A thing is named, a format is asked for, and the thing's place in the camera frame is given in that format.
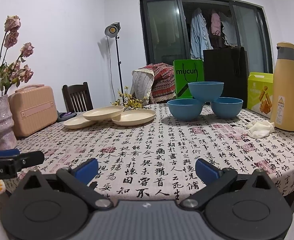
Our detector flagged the blue bowl right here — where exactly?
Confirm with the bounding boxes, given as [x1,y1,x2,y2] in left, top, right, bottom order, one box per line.
[210,97,243,119]

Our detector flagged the studio light on stand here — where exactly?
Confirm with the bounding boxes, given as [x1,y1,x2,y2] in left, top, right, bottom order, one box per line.
[104,22,125,106]

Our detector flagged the pink small suitcase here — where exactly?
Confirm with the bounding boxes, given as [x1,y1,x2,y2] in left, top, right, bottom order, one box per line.
[8,85,58,138]

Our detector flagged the calligraphy print tablecloth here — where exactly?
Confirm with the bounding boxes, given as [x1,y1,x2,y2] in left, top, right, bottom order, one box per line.
[18,105,294,202]

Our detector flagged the hanging light blue shirt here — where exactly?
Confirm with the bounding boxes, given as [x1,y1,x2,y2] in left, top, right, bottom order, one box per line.
[190,8,213,59]

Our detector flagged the dark framed glass door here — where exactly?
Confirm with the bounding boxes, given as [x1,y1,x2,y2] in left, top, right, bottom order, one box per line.
[140,0,273,73]

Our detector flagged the dried pink roses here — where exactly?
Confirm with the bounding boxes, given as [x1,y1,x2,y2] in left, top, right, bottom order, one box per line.
[0,15,35,96]

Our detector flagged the yellow-green snack box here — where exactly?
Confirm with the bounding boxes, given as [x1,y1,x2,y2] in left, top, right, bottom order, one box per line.
[247,72,273,118]

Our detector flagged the dark wooden chair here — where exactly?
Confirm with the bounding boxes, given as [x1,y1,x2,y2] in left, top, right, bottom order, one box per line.
[62,82,94,113]

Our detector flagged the patterned blanket on chair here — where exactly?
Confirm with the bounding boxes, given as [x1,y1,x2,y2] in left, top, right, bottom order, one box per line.
[130,63,176,105]

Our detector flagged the yellow thermos jug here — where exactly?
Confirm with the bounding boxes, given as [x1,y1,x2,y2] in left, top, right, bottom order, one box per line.
[271,42,294,132]

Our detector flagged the yellow flower branch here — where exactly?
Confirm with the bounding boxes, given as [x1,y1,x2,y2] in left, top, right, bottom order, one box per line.
[111,86,149,111]

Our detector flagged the green paper bag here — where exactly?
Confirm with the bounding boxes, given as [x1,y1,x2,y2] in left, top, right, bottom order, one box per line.
[173,59,204,99]

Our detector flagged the blue bowl top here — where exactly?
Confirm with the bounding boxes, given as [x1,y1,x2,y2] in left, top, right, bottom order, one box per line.
[188,81,224,103]

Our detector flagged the blue bowl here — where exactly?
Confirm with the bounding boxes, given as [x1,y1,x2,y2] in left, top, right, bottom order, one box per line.
[167,99,203,121]
[210,97,243,119]
[188,81,224,103]

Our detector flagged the mottled pink vase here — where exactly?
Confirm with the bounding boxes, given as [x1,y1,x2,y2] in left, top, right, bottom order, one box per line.
[0,95,17,151]

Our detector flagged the hanging pink garment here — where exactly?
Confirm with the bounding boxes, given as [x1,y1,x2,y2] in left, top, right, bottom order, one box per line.
[211,10,221,36]

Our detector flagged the cream plate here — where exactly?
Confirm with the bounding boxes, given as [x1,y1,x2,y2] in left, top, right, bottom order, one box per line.
[112,109,156,126]
[63,116,95,129]
[82,106,124,121]

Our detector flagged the blue bowl left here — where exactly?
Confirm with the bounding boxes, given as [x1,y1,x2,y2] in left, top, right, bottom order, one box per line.
[167,99,203,121]

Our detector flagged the black paper bag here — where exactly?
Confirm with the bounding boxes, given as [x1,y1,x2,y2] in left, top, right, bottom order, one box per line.
[203,47,249,108]

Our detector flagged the grey purple cloth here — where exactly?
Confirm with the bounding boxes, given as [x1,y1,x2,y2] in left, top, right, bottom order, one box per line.
[56,111,77,122]

